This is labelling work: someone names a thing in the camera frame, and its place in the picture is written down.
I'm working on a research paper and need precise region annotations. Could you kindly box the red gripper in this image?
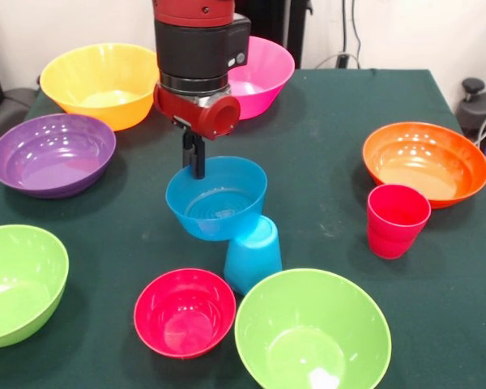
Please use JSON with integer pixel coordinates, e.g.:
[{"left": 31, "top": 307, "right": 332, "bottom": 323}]
[{"left": 152, "top": 83, "right": 242, "bottom": 181}]

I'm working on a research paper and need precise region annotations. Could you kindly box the shallow purple plastic bowl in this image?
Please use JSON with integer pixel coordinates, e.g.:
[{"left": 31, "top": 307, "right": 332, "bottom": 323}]
[{"left": 0, "top": 113, "right": 117, "bottom": 199}]

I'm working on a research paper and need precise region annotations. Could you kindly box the large yellow-orange plastic bowl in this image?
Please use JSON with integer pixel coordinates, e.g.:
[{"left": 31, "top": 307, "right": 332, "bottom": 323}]
[{"left": 39, "top": 42, "right": 161, "bottom": 132}]

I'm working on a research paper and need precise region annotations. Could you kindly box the blue plastic cup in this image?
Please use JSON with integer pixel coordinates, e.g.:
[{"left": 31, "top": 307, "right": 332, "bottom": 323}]
[{"left": 223, "top": 216, "right": 284, "bottom": 296}]

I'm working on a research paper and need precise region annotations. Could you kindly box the red plastic cup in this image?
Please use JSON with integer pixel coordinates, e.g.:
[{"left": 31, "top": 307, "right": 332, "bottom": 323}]
[{"left": 366, "top": 182, "right": 433, "bottom": 260}]

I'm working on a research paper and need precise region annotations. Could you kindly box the large pink plastic bowl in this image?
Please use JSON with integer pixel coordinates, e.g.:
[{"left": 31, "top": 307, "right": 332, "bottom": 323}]
[{"left": 226, "top": 35, "right": 296, "bottom": 121}]

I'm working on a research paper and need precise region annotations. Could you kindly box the small blue plastic bowl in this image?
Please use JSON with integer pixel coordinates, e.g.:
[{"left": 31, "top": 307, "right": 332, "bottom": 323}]
[{"left": 164, "top": 156, "right": 268, "bottom": 242}]

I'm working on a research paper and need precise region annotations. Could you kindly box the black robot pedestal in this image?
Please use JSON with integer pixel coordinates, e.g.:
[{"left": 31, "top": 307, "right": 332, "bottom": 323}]
[{"left": 234, "top": 0, "right": 309, "bottom": 68}]

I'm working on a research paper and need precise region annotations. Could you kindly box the dark green table cloth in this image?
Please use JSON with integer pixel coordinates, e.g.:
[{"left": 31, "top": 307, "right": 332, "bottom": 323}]
[{"left": 0, "top": 67, "right": 486, "bottom": 389}]

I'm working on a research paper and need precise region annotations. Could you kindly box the small red plastic bowl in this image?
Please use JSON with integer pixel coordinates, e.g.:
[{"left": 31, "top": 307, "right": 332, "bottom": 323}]
[{"left": 133, "top": 267, "right": 237, "bottom": 360}]

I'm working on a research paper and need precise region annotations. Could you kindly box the shallow orange plastic bowl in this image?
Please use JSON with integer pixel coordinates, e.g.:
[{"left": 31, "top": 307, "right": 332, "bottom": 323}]
[{"left": 362, "top": 122, "right": 486, "bottom": 210}]

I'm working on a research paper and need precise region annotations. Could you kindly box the black wall cable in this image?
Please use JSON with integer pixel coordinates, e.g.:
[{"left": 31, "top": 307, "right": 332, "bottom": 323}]
[
  {"left": 350, "top": 0, "right": 362, "bottom": 68},
  {"left": 341, "top": 0, "right": 348, "bottom": 56}
]

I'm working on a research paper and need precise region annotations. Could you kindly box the light green plastic bowl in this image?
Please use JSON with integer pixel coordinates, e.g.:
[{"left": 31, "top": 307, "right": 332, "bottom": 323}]
[
  {"left": 0, "top": 224, "right": 70, "bottom": 349},
  {"left": 234, "top": 267, "right": 393, "bottom": 389}
]

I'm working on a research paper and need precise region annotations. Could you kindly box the black floor stand base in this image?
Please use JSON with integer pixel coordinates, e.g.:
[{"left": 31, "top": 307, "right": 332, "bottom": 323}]
[{"left": 456, "top": 78, "right": 486, "bottom": 141}]

